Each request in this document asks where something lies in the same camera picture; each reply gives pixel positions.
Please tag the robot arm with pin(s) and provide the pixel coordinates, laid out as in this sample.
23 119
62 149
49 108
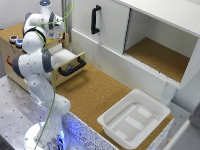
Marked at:
35 66

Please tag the wooden drawer box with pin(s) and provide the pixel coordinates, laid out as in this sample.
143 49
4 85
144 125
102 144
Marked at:
10 55

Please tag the white plastic box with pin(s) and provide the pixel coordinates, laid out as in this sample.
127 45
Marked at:
133 121

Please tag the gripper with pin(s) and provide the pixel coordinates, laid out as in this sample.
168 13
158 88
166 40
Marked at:
55 31

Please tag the blue button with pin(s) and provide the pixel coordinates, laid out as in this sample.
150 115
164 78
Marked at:
19 42

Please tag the red button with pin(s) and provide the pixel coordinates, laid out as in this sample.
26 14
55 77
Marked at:
14 37

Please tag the wooden drawer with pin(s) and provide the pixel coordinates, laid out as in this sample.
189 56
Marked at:
68 55

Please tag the white sliding door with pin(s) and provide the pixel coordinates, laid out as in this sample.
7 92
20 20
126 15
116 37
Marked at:
111 23

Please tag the white cabinet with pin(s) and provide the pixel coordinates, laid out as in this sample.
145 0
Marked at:
156 20

